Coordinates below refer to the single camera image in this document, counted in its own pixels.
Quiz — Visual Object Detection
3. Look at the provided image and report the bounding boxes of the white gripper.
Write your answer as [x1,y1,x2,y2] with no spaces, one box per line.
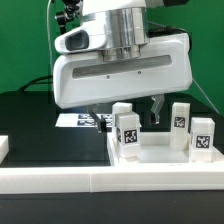
[53,33,192,133]

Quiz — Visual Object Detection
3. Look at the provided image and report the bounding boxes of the white square table top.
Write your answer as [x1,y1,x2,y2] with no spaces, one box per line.
[107,132,224,166]

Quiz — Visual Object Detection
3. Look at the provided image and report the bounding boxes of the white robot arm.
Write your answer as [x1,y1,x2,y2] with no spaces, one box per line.
[53,0,192,124]

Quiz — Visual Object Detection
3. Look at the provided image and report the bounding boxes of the white sheet with tag markers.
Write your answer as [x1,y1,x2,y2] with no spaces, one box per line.
[54,113,116,128]

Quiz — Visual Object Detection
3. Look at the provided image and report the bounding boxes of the white U-shaped obstacle fence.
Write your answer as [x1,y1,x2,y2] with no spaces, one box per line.
[0,133,224,195]

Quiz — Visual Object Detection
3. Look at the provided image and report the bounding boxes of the grey thin cable right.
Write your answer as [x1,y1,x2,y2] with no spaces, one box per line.
[192,79,221,116]

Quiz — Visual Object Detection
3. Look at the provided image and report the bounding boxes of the grey thin cable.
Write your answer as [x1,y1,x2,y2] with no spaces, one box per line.
[192,79,221,116]
[45,0,56,81]

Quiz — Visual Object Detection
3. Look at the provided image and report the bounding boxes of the black cable bundle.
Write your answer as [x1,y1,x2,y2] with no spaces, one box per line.
[17,74,54,93]

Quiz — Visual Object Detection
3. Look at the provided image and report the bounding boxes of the grey thin cable left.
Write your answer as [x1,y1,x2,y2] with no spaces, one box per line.
[45,0,56,81]

